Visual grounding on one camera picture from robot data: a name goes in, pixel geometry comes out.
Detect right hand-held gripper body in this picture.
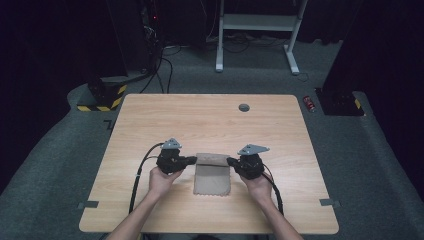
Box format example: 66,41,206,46
234,143,271,181

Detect beige cloth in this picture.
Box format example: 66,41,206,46
192,152,232,197

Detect dark equipment rack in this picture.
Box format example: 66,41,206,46
139,0,165,73

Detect black yellow striped stand base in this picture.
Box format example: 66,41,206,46
76,75,129,113

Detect red can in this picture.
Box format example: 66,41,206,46
302,95,317,114

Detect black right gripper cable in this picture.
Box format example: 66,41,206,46
261,171,285,217

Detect black floor cables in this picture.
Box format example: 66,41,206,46
139,44,183,95

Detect person's left hand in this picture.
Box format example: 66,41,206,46
147,166,185,200

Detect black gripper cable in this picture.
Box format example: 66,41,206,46
128,142,166,215
261,171,285,217

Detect white metal stand frame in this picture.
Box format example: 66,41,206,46
214,0,309,76

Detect person's right hand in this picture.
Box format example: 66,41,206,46
239,172,274,207

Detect grey tape strip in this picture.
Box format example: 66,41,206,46
318,198,342,208
77,200,100,210

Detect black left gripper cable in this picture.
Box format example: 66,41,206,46
128,142,166,215

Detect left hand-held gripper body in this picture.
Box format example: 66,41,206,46
155,137,185,175

